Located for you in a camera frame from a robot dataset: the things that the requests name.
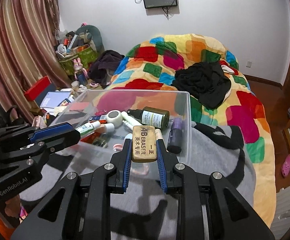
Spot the purple bottle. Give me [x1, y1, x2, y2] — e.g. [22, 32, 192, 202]
[167, 118, 183, 154]

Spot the brown 4B eraser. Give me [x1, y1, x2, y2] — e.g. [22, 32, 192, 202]
[132, 126, 157, 163]

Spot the pale green tube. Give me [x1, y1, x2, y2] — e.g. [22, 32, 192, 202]
[76, 121, 101, 139]

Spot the white tube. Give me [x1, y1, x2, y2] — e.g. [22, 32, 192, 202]
[121, 111, 142, 131]

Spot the blue card pack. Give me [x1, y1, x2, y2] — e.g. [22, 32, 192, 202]
[89, 114, 107, 124]

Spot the white bandage tape roll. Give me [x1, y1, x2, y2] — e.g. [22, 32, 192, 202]
[106, 110, 123, 128]

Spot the dark green spray bottle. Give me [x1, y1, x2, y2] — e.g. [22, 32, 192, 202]
[127, 107, 170, 129]

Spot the blue white book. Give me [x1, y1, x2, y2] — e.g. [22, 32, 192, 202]
[40, 92, 71, 108]

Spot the pink box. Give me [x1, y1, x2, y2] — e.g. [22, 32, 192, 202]
[69, 102, 90, 111]

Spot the clear plastic storage box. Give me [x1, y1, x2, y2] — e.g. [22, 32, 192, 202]
[52, 89, 192, 165]

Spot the red box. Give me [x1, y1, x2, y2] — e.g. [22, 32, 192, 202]
[24, 76, 51, 101]

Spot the pink bunny toy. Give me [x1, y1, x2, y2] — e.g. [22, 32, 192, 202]
[73, 57, 88, 86]

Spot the colourful patchwork quilt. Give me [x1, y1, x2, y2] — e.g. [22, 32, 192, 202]
[105, 33, 277, 228]

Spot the black clothing on quilt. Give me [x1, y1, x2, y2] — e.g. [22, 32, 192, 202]
[172, 62, 231, 109]

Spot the green storage basket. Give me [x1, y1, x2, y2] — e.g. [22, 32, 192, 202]
[58, 47, 98, 76]

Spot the dark purple clothing pile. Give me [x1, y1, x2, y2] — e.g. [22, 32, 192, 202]
[88, 50, 125, 88]

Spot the grey neck pillow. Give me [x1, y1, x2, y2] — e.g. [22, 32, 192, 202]
[76, 25, 105, 53]

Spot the striped pink curtain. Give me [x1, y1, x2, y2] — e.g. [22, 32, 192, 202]
[0, 0, 70, 122]

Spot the pink slipper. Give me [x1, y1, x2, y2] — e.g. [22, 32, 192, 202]
[281, 154, 290, 178]

